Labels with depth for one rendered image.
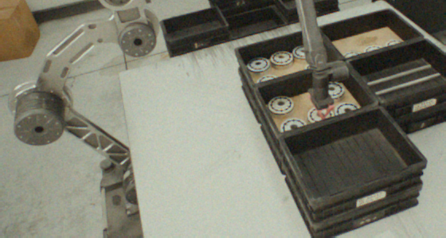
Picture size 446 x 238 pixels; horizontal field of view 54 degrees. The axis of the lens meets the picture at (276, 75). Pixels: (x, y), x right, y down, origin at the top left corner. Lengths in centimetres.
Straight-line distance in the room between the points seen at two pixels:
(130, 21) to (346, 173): 97
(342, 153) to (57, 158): 208
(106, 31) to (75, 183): 133
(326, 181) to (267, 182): 27
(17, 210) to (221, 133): 150
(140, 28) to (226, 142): 58
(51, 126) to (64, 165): 119
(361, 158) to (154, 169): 81
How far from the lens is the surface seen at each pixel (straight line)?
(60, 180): 301
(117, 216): 235
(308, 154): 157
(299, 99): 178
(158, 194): 174
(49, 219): 284
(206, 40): 281
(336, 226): 148
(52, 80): 196
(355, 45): 209
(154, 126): 200
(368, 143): 161
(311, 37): 149
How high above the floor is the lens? 200
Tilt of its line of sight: 38 degrees down
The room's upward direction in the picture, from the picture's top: 6 degrees counter-clockwise
